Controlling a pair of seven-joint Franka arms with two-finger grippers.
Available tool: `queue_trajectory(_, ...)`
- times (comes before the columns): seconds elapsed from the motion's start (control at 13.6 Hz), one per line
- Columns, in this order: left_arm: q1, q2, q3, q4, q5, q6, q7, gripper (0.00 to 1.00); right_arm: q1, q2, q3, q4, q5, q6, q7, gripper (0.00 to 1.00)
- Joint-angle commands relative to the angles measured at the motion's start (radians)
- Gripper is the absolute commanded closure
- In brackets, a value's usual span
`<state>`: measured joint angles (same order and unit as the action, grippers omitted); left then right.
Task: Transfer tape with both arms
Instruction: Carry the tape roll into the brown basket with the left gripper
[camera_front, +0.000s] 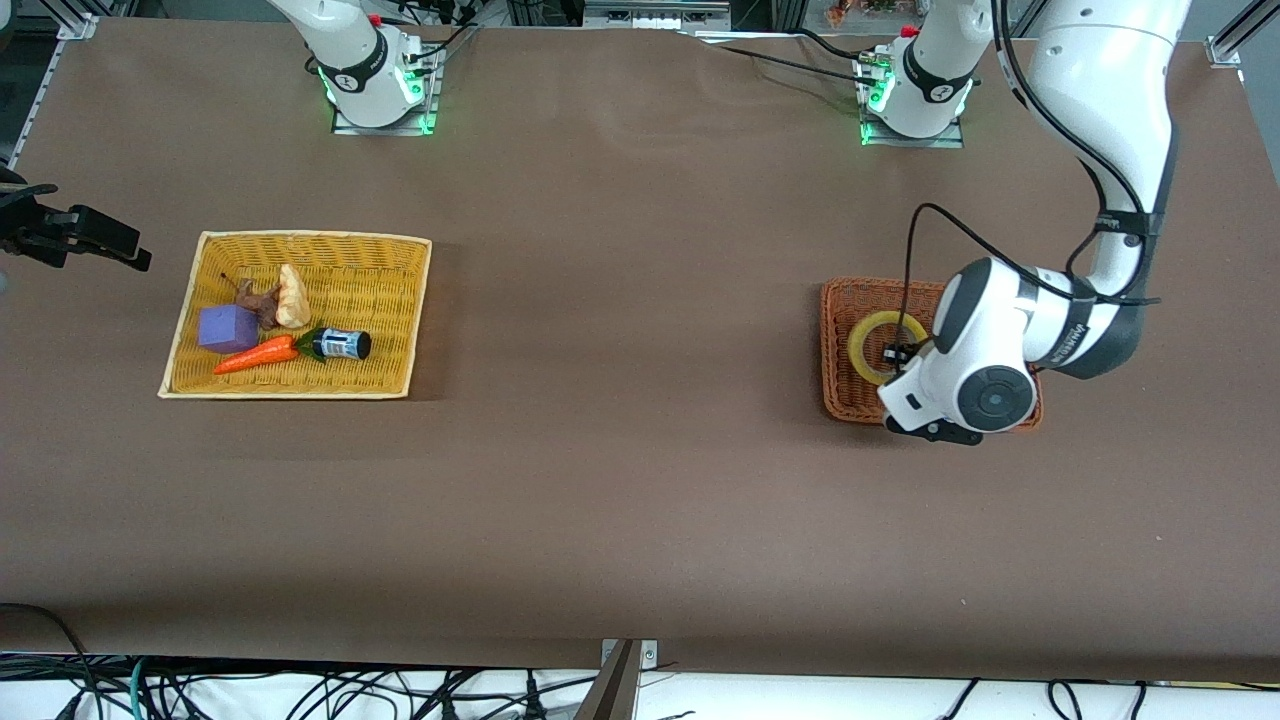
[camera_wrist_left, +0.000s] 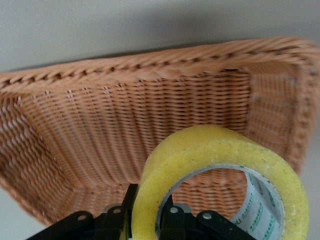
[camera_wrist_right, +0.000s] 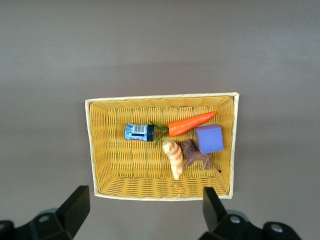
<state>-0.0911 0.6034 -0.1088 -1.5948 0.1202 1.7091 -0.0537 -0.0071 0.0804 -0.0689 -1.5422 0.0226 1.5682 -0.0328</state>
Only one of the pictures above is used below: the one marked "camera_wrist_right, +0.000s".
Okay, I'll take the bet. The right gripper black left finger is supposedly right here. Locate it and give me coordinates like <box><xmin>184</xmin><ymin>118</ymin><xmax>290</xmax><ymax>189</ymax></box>
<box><xmin>0</xmin><ymin>185</ymin><xmax>91</xmax><ymax>240</ymax></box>

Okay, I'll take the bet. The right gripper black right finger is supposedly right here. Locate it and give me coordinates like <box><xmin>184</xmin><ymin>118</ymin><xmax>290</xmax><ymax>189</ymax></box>
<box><xmin>198</xmin><ymin>186</ymin><xmax>303</xmax><ymax>240</ymax></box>

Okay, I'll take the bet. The brown toy lion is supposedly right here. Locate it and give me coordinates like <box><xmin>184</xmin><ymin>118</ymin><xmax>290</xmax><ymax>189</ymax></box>
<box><xmin>180</xmin><ymin>139</ymin><xmax>222</xmax><ymax>174</ymax></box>

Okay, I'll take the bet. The yellow wicker basket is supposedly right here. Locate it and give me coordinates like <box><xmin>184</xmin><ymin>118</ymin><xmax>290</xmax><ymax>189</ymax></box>
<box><xmin>84</xmin><ymin>91</ymin><xmax>240</xmax><ymax>202</ymax></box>

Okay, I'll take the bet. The toy bread croissant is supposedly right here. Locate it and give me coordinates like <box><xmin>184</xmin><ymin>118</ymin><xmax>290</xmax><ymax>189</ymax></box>
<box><xmin>161</xmin><ymin>140</ymin><xmax>184</xmax><ymax>181</ymax></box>

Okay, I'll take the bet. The purple foam cube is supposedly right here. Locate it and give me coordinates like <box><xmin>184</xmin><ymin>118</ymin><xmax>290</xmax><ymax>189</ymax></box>
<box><xmin>194</xmin><ymin>124</ymin><xmax>225</xmax><ymax>155</ymax></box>

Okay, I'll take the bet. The orange toy carrot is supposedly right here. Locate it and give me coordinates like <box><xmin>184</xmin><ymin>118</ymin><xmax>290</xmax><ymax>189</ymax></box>
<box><xmin>148</xmin><ymin>110</ymin><xmax>218</xmax><ymax>147</ymax></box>

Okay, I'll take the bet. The small blue-label bottle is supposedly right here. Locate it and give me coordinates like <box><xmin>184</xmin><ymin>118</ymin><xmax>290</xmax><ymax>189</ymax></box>
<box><xmin>124</xmin><ymin>123</ymin><xmax>155</xmax><ymax>143</ymax></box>

